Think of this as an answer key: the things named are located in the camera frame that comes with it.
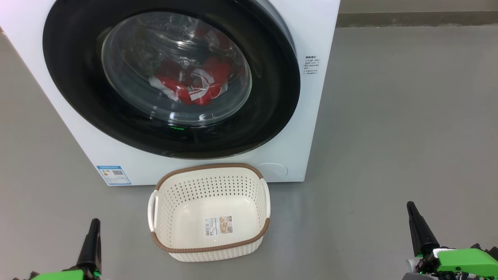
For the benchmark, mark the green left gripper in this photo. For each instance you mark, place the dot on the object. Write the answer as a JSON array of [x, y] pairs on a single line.
[[66, 276]]

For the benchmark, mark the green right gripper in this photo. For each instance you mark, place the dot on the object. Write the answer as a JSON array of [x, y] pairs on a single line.
[[467, 260]]

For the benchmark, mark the black round glass washer door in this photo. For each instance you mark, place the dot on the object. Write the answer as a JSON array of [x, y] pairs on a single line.
[[78, 97]]

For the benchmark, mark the cream basket with brown rim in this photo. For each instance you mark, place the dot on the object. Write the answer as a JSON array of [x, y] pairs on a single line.
[[214, 252]]

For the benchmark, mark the white printed product label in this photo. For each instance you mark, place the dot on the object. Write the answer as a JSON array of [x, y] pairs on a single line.
[[220, 226]]

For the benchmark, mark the white front-load washing machine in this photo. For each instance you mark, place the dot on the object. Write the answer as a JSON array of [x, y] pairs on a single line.
[[311, 116]]

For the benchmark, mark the steel washing machine drum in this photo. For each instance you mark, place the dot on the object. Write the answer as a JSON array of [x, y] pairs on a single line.
[[155, 46]]

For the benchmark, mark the blue energy label sticker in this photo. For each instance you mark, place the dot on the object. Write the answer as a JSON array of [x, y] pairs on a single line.
[[114, 175]]

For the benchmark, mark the round white filter cover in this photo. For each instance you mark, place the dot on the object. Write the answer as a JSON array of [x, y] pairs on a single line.
[[272, 172]]

